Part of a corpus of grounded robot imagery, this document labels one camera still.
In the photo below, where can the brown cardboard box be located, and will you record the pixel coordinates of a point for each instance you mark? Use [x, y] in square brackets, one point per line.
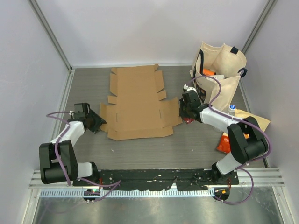
[137, 106]

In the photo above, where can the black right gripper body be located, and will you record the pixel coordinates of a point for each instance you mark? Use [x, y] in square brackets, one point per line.
[186, 108]

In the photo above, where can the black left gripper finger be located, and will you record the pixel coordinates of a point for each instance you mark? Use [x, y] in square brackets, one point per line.
[95, 130]
[101, 121]

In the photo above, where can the clear plastic water bottle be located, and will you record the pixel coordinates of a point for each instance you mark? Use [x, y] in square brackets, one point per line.
[230, 110]

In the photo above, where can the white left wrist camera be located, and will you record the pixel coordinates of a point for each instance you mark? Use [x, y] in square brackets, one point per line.
[80, 110]

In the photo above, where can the white slotted cable duct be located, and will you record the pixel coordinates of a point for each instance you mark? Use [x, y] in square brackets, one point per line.
[88, 193]

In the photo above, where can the orange item in bag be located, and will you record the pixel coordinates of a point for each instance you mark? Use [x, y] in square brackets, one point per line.
[208, 72]

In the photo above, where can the beige canvas tote bag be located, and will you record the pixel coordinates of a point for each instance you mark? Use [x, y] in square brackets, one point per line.
[218, 71]

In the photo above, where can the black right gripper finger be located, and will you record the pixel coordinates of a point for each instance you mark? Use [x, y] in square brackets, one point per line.
[182, 114]
[182, 103]

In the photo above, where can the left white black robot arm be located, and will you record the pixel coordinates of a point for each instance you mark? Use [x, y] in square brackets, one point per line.
[57, 159]

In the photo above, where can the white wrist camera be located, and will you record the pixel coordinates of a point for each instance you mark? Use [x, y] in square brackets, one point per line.
[80, 110]
[188, 88]

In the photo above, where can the small red candy wrapper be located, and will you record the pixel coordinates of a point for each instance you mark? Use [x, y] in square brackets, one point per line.
[188, 120]

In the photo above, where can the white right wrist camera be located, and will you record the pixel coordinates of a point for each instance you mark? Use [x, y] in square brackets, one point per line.
[188, 88]

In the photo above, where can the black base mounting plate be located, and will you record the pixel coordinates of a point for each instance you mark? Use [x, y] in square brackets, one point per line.
[160, 179]

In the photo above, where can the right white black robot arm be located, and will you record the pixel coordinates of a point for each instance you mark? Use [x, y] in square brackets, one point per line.
[247, 140]

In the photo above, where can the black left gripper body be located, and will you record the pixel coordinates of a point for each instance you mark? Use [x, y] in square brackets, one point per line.
[93, 121]

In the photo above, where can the aluminium frame rail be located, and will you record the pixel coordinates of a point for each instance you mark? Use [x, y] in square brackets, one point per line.
[259, 177]

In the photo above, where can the white box in bag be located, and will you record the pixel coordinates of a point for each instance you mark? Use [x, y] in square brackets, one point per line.
[218, 77]

